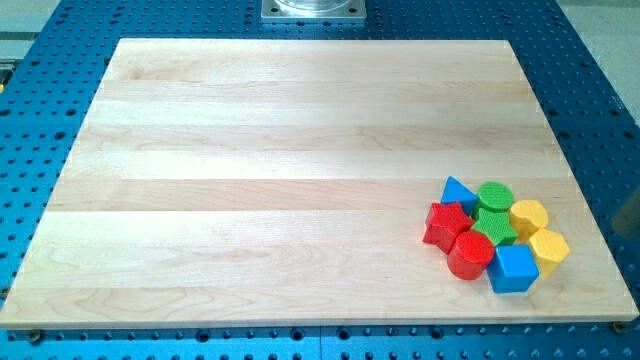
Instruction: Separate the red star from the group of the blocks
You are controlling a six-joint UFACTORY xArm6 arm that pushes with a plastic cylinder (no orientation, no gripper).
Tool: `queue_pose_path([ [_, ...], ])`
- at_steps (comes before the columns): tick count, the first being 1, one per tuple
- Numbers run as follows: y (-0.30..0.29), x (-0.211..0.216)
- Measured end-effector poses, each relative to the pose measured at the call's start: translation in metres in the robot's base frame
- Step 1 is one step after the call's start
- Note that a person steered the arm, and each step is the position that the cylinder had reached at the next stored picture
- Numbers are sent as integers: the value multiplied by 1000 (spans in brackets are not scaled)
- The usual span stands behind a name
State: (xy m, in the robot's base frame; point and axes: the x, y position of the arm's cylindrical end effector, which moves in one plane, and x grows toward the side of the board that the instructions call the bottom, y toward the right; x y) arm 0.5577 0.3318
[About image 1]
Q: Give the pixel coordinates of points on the red star block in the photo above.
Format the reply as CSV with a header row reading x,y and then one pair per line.
x,y
444,223

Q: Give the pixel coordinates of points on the green star block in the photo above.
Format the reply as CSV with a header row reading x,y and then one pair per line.
x,y
496,227

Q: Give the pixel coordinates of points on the large light wooden board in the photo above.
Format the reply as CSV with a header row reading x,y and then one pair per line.
x,y
237,183

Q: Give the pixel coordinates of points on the blue triangle block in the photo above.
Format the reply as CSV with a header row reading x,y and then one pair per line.
x,y
455,191

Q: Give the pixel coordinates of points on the red cylinder block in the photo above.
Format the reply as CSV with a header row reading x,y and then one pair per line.
x,y
470,254

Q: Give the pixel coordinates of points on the green cylinder block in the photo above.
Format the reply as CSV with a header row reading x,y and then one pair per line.
x,y
494,197

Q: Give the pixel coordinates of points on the yellow rounded block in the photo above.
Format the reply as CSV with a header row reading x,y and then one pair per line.
x,y
527,217

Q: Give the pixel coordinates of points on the blue cube block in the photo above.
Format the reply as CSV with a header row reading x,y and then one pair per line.
x,y
513,269

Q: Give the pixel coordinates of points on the yellow hexagon block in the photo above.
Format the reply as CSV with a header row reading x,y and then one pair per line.
x,y
549,248

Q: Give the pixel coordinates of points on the blurred stick tool tip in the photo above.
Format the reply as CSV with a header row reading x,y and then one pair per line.
x,y
625,221

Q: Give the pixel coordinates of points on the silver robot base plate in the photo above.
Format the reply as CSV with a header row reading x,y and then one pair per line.
x,y
313,9

